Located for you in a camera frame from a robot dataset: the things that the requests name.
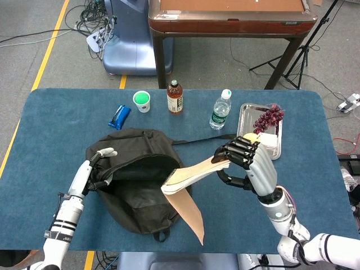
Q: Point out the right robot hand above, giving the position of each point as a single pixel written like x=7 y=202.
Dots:
x=261 y=171

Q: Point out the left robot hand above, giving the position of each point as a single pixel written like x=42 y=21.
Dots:
x=81 y=177

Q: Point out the black fabric backpack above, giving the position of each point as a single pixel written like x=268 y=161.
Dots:
x=140 y=208

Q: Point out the brown kraft spiral notebook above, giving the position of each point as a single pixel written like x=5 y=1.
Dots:
x=191 y=216

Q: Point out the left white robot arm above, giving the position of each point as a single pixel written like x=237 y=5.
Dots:
x=66 y=216

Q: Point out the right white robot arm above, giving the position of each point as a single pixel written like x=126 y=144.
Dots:
x=278 y=213

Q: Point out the blue carpet table cover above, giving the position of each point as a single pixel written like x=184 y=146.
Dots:
x=253 y=202

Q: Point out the white block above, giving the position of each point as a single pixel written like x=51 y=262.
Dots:
x=270 y=139

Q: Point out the red grape bunch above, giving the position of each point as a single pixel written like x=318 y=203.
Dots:
x=267 y=118

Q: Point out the steel tray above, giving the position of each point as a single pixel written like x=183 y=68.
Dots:
x=247 y=118

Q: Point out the clear water bottle green label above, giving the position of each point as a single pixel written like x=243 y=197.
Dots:
x=220 y=115

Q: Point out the blue snack packet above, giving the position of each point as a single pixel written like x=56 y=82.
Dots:
x=119 y=116

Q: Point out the grey sneaker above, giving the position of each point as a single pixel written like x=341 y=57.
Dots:
x=350 y=180

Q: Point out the paper cup with green liquid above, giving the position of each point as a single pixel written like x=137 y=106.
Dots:
x=142 y=104

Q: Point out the amber tea bottle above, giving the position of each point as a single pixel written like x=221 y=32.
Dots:
x=175 y=101

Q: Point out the black tripod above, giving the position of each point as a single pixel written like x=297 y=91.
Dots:
x=299 y=64

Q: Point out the blue-grey robot torso base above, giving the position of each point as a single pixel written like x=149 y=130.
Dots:
x=174 y=261

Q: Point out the white power strip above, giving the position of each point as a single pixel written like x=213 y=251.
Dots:
x=94 y=40

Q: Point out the brown mahjong table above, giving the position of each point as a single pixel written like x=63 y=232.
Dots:
x=225 y=25

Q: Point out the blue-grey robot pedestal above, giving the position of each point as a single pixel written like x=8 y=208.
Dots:
x=132 y=42

